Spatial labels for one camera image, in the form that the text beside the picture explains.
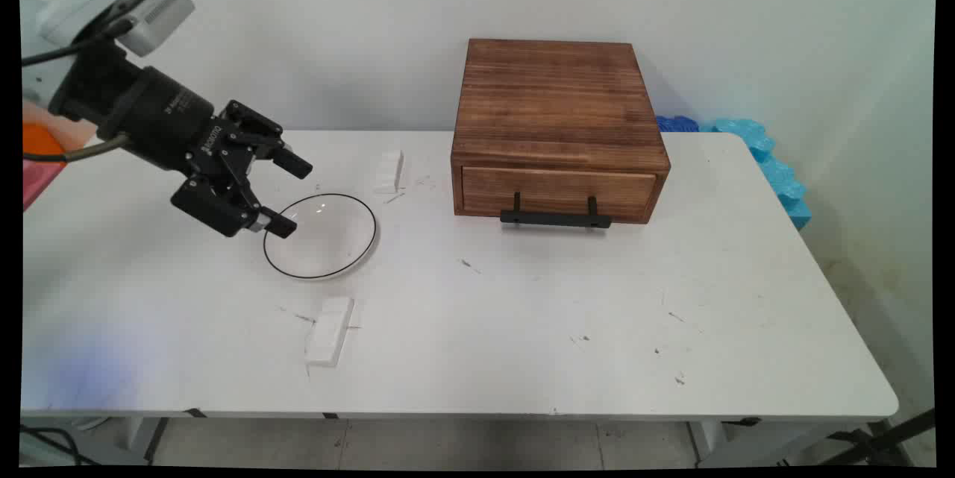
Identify black metal stand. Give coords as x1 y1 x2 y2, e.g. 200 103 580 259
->
821 409 936 465

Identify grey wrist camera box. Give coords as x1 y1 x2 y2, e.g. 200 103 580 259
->
112 0 197 58

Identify cyan foam piece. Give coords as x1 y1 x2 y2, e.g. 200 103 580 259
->
713 118 812 231

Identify pink object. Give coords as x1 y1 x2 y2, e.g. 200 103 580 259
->
22 160 66 212

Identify orange object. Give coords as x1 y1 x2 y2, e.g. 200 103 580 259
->
22 124 69 166

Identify large white foam block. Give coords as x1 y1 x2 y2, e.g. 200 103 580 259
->
304 297 355 368

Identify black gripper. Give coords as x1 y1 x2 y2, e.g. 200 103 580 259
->
51 40 313 240

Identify wooden drawer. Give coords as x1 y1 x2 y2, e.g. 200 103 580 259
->
460 166 658 222

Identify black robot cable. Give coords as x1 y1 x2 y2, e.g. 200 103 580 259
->
21 0 166 69
21 133 131 163

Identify brown wooden drawer cabinet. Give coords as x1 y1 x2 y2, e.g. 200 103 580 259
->
450 38 671 225

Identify black floor cable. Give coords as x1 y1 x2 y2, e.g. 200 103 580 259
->
21 424 101 466

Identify small white foam block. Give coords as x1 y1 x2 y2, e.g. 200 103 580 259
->
372 150 405 195

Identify white plate with black rim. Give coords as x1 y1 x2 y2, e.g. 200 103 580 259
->
263 193 378 281

